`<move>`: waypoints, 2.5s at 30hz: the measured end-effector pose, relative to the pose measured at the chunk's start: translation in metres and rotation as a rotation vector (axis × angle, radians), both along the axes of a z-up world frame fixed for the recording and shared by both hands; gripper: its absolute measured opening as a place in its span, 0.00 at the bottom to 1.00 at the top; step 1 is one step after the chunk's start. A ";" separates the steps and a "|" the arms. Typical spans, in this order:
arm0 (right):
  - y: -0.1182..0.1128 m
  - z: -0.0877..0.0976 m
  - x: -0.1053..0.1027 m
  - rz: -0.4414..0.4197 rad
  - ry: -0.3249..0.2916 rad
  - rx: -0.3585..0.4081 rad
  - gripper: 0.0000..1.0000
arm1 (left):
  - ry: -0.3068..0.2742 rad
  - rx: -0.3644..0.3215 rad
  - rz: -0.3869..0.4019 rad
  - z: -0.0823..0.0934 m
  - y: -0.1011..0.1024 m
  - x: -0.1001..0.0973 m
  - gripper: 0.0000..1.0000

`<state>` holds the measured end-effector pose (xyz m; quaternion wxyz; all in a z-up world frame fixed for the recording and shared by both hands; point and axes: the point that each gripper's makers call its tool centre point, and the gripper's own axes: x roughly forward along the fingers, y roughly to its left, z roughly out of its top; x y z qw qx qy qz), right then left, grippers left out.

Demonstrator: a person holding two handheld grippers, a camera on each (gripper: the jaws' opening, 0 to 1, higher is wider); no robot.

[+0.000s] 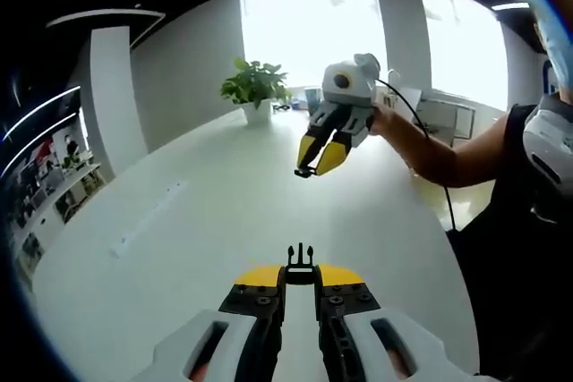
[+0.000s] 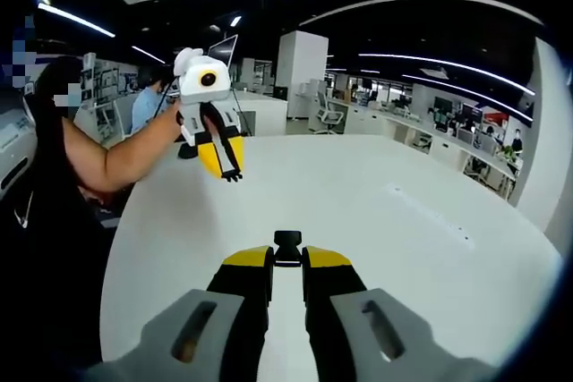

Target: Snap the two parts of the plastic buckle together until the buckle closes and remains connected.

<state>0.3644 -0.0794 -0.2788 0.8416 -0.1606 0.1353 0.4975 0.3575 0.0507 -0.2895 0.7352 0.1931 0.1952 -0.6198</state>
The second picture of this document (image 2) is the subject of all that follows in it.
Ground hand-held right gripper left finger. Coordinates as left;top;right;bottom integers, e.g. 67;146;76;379
84;245;275;382

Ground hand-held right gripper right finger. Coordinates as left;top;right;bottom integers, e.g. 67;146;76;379
301;245;498;382

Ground black plastic buckle pronged part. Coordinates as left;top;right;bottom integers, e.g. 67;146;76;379
218;166;245;184

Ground black plastic buckle socket part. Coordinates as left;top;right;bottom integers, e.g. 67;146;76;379
273;229;304;267

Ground person's left hand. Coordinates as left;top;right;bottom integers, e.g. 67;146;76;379
157;101;185;145

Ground computer monitor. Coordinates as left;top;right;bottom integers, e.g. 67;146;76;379
206;34;239;71

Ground white office chair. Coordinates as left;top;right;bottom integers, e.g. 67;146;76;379
315;90;346;135

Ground clear tape strip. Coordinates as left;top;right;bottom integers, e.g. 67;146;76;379
387;181;476;250

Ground person's black shirt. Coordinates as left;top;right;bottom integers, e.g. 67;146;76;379
0;122;122;374

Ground white curved machine casing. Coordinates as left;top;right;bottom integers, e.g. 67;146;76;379
0;95;39;199

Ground row of white office desks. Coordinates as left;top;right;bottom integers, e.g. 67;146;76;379
344;99;523;202

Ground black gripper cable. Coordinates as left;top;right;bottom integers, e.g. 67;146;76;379
153;81;181;123

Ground white cable on shirt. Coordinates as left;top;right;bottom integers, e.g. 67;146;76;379
13;189;36;229

